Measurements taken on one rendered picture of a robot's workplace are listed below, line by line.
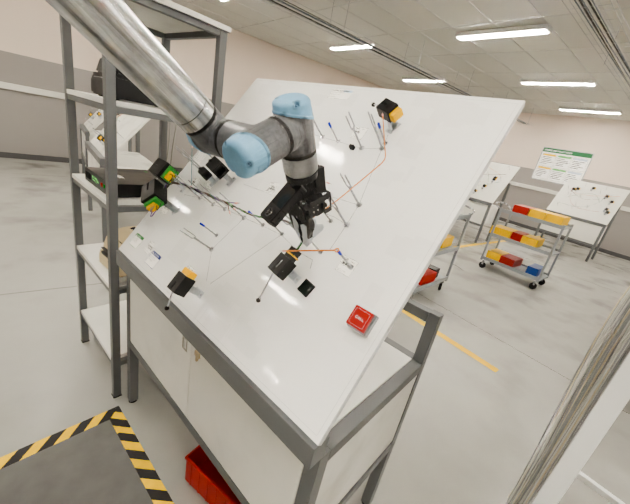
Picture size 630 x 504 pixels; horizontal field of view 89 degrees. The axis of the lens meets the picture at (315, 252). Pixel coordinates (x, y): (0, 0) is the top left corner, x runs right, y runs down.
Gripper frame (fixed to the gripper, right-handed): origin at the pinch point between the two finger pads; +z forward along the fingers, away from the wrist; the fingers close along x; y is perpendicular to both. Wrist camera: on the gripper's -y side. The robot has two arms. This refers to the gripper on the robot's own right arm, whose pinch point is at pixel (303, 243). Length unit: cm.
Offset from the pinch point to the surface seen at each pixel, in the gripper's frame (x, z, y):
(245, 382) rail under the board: -8.5, 24.9, -29.1
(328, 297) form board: -10.0, 12.2, -1.1
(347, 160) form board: 18.9, -3.4, 32.5
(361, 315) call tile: -21.8, 8.2, -0.6
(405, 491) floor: -44, 137, 8
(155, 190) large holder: 68, 6, -20
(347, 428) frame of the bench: -30.8, 36.2, -14.1
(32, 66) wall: 752, 54, -38
